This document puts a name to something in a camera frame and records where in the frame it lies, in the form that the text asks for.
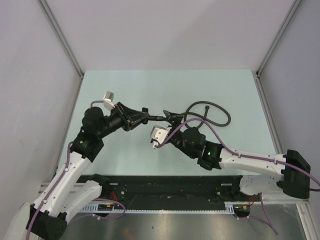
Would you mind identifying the black T-shaped connector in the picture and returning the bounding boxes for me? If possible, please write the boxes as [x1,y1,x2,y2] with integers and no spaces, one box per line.
[141,107,164,125]

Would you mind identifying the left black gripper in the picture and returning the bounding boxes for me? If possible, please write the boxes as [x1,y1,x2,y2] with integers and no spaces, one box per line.
[96,101,149,139]

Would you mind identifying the aluminium corner post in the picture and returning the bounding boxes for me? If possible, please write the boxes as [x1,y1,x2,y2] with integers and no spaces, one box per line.
[255,0,304,78]
[36,0,85,79]

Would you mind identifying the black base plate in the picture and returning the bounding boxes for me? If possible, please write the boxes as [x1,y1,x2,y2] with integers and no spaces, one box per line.
[77,175,260,213]

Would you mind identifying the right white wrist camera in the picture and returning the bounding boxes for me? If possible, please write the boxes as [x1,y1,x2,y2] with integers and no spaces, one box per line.
[150,125,172,149]

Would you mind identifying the white slotted cable duct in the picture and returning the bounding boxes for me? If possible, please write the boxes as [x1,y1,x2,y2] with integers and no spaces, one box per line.
[79,201,253,215]

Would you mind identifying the dark corrugated flexible hose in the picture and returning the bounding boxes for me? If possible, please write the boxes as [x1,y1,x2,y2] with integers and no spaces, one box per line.
[157,100,231,128]

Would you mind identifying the left aluminium corner post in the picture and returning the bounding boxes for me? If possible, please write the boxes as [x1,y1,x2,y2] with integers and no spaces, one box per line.
[36,0,85,79]

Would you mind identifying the right aluminium corner post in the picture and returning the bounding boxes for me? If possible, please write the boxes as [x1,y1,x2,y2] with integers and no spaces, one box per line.
[255,0,304,78]

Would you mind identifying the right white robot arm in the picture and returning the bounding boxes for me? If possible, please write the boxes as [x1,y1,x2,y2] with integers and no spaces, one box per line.
[163,110,311,201]

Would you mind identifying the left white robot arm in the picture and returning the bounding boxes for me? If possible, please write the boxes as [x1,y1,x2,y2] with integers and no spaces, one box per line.
[25,102,150,240]

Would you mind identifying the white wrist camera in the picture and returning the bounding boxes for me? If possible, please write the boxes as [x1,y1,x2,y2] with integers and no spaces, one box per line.
[103,91,115,111]
[150,125,172,149]

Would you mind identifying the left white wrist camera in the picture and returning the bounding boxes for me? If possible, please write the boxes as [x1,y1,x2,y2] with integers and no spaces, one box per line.
[103,91,115,111]

